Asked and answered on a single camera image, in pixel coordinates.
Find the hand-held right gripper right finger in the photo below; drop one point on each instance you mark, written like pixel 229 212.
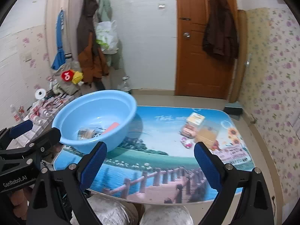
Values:
pixel 207 168

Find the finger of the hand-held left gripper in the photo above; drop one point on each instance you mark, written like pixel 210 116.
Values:
pixel 46 137
pixel 21 126

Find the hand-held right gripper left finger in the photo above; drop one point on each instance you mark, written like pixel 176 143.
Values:
pixel 93 166

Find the pink earbud case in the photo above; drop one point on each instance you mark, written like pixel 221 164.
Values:
pixel 188 130

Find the white yellow tissue box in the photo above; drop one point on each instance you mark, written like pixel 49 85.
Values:
pixel 195 119

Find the light blue plastic basin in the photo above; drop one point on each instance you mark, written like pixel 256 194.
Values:
pixel 98 107

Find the beige shoulder bag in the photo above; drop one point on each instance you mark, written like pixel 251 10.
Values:
pixel 68 85

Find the person's left hand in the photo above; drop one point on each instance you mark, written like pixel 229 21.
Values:
pixel 20 204

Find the white tiled shelf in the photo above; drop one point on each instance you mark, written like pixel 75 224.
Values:
pixel 27 137

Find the row of red label bottles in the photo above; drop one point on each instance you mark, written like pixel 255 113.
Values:
pixel 39 112

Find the printed plastic packet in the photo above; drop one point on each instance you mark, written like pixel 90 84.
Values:
pixel 88 133

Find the pink white cat figurine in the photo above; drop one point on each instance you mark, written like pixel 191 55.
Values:
pixel 186 143

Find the clear toothpick box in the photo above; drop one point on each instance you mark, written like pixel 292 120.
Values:
pixel 207 133

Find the white round device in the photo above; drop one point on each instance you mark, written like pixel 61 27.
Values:
pixel 41 94

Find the orange flat item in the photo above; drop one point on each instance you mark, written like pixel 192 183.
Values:
pixel 112 126

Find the person's left leg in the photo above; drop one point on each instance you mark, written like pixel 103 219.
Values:
pixel 110 211

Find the dark dustpan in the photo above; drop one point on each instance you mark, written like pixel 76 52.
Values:
pixel 233 110

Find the yellow plush toy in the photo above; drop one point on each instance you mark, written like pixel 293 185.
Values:
pixel 77 76

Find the large clear water bottle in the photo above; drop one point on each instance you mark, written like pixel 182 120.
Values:
pixel 125 85

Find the blue hanging bag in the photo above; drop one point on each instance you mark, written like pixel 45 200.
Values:
pixel 59 39

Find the brown wooden door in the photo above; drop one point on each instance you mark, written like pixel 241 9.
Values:
pixel 199 63

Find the brown orange hanging jacket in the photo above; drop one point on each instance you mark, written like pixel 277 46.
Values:
pixel 89 39

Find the white green plastic bag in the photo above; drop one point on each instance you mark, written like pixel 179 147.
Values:
pixel 106 36

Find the light wooden wardrobe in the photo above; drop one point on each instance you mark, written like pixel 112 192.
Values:
pixel 58 4

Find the tan folded board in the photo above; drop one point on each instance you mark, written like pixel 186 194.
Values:
pixel 241 39

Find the silver door knob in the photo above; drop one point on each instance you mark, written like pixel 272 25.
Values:
pixel 186 35

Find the dark brown hanging coat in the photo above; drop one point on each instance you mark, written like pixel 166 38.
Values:
pixel 220 28

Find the pale green hanging garment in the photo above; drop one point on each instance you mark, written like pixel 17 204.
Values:
pixel 104 7

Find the black door latch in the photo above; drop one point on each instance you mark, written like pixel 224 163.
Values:
pixel 185 18

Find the white light switch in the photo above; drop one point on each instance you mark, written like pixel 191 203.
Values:
pixel 161 5

